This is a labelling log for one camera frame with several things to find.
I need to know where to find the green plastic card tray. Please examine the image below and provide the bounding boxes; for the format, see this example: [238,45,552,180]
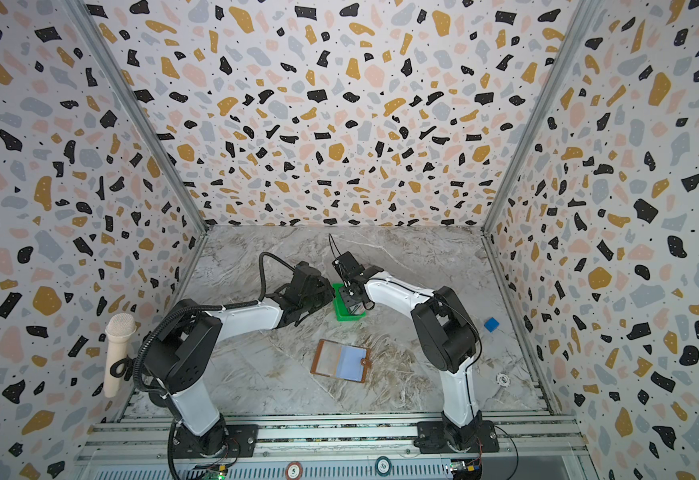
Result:
[332,283,367,322]

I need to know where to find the brown leather card holder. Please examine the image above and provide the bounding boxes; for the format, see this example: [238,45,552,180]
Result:
[310,339,371,384]

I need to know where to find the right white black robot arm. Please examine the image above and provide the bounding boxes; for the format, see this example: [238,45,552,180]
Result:
[332,252,499,454]

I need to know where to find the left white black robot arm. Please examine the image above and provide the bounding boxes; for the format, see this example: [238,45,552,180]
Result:
[132,262,334,457]

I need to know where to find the small blue cube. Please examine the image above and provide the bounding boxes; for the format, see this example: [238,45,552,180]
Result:
[485,318,499,332]

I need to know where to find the beige foam microphone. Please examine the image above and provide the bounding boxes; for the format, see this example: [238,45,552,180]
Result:
[103,313,136,399]

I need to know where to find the aluminium mounting rail frame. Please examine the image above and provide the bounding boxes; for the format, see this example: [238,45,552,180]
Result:
[70,412,598,479]

